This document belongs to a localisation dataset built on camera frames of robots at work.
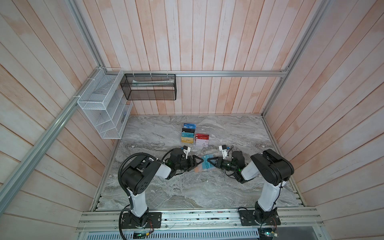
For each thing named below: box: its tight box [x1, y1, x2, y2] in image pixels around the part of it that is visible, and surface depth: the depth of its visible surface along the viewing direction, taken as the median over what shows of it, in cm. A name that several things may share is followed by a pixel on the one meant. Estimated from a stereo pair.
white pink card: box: [195, 139, 209, 147], surface depth 103 cm
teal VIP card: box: [182, 132, 195, 138], surface depth 103 cm
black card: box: [182, 128, 195, 133], surface depth 103 cm
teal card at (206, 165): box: [201, 154, 215, 170], surface depth 92 cm
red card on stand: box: [195, 133, 210, 140], surface depth 103 cm
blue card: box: [183, 123, 197, 129], surface depth 103 cm
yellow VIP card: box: [181, 136, 194, 144], surface depth 103 cm
